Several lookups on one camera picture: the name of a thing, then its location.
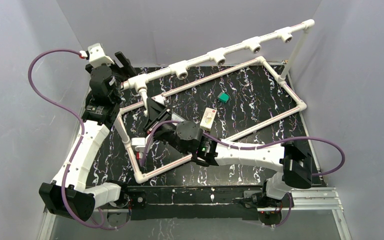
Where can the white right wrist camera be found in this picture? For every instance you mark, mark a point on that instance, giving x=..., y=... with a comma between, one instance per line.
x=138, y=145

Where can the beige cardboard small box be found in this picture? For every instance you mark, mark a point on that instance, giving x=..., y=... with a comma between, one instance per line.
x=208, y=119

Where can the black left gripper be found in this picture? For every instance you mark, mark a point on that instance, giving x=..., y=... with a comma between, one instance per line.
x=129, y=72

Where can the green small box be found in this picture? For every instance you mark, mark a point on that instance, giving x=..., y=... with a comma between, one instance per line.
x=223, y=97

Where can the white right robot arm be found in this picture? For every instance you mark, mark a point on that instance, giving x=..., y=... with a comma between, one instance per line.
x=293, y=167

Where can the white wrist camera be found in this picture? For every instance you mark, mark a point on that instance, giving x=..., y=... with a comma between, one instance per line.
x=138, y=145
x=97, y=56

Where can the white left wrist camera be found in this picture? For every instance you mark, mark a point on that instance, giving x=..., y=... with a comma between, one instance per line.
x=97, y=56

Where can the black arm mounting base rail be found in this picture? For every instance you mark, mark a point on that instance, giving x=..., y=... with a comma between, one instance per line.
x=219, y=202

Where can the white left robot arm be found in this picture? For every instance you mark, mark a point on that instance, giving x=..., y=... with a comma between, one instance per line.
x=67, y=194

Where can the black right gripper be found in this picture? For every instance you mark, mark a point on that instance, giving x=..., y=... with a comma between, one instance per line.
x=157, y=112

